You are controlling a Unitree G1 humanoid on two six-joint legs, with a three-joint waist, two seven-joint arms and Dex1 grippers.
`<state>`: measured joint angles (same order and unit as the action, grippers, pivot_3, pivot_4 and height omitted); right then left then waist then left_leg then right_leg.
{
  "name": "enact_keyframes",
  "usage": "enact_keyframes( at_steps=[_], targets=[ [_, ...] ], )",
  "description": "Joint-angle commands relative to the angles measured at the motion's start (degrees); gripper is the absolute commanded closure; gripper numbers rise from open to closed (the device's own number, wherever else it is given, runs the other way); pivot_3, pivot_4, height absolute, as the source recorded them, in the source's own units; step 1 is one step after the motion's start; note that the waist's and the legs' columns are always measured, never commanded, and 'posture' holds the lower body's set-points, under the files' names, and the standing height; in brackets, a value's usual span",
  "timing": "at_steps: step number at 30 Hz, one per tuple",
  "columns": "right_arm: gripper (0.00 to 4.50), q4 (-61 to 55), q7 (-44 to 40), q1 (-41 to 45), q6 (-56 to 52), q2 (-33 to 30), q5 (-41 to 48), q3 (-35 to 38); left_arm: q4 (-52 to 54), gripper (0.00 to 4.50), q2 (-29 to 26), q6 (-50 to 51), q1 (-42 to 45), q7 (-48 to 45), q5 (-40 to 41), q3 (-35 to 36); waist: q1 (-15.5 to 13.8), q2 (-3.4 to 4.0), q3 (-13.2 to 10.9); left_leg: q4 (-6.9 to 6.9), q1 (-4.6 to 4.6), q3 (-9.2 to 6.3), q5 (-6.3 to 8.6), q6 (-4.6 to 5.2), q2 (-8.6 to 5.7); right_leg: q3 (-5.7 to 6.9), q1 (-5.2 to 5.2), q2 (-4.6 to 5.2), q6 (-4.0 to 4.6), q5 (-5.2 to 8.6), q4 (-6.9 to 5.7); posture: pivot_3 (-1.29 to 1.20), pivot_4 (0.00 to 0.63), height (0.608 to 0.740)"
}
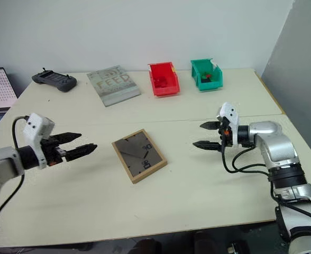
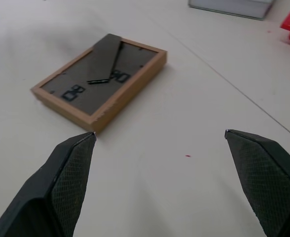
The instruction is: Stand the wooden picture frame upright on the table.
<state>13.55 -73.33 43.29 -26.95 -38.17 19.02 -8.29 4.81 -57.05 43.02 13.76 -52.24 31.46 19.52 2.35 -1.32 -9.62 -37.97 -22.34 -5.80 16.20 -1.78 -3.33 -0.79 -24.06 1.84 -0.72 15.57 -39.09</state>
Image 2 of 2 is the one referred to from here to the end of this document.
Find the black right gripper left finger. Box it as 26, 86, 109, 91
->
0, 131, 97, 237

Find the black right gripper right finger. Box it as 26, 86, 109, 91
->
224, 129, 290, 237

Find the grey metal box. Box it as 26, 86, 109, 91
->
187, 0, 277, 20

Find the wooden framed picture frame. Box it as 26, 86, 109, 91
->
30, 33, 168, 135

